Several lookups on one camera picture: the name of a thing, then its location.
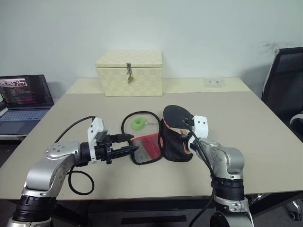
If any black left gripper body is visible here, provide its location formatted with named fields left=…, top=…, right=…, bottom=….
left=94, top=133, right=115, bottom=165

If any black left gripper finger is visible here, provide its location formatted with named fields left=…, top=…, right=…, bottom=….
left=110, top=145, right=140, bottom=160
left=110, top=133, right=135, bottom=143

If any black red mesh paddle case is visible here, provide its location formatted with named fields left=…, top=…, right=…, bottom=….
left=121, top=111, right=193, bottom=166

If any cream woven storage box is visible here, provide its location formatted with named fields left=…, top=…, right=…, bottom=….
left=95, top=50, right=163, bottom=97

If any clear plastic holder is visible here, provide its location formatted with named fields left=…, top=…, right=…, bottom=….
left=204, top=76, right=226, bottom=89

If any black table base bar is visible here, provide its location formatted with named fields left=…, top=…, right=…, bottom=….
left=121, top=215, right=190, bottom=226

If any open blue laptop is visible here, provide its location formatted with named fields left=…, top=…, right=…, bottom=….
left=0, top=75, right=55, bottom=129

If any black office chair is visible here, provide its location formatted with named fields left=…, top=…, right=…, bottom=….
left=247, top=47, right=303, bottom=221

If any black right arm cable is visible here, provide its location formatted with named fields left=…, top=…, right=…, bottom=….
left=182, top=119, right=216, bottom=227

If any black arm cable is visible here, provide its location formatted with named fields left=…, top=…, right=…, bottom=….
left=182, top=119, right=216, bottom=227
left=54, top=115, right=97, bottom=196

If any green fuzzy ring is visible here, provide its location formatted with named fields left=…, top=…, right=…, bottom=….
left=131, top=117, right=154, bottom=131

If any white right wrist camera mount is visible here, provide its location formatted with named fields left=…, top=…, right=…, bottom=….
left=192, top=115, right=210, bottom=139

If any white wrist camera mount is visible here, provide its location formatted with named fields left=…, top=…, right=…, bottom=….
left=86, top=117, right=110, bottom=164
left=192, top=115, right=210, bottom=139

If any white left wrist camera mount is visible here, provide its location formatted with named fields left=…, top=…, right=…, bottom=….
left=86, top=117, right=110, bottom=164

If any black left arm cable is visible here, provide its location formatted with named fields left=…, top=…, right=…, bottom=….
left=54, top=115, right=97, bottom=196

